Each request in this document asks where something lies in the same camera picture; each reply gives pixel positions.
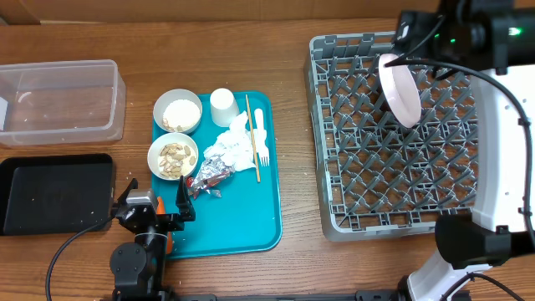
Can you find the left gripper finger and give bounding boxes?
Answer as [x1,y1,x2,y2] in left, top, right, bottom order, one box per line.
[112,178,138,209]
[176,176,196,222]

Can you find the silver red foil wrapper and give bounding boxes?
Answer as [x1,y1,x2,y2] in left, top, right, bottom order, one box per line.
[188,156,235,199]

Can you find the white bowl with peanuts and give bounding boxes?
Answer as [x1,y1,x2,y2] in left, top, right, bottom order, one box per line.
[147,133,199,181]

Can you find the pink round plate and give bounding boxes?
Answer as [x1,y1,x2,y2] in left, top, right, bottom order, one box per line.
[379,54,421,128]

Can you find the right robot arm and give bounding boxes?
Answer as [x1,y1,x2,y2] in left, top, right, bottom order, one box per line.
[380,1,534,300]

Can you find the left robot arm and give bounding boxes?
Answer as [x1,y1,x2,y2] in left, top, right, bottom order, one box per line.
[110,178,196,300]

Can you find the black plastic waste bin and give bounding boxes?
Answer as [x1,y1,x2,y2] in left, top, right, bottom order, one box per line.
[1,154,115,236]

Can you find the grey dishwasher rack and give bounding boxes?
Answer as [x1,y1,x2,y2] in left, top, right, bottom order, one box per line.
[304,32,478,242]

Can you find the orange carrot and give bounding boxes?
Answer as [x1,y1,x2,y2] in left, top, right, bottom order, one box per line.
[156,196,174,255]

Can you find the teal serving tray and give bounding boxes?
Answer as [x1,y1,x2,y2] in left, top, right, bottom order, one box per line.
[167,91,283,260]

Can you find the crumpled white napkin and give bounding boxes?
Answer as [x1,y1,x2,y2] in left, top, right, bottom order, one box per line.
[204,111,256,171]

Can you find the grey bowl with rice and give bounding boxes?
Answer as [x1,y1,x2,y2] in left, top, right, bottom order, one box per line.
[153,89,203,134]

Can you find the white plastic fork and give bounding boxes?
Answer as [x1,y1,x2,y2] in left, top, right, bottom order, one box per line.
[254,108,270,166]

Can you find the white plastic cup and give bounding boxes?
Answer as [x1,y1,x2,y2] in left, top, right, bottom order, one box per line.
[210,88,240,127]

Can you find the wooden chopstick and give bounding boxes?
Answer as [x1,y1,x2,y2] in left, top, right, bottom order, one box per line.
[245,94,261,183]

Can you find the clear plastic storage bin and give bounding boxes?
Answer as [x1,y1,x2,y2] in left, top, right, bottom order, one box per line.
[1,59,126,146]

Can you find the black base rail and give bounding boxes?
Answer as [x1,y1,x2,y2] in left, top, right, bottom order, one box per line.
[176,290,399,301]

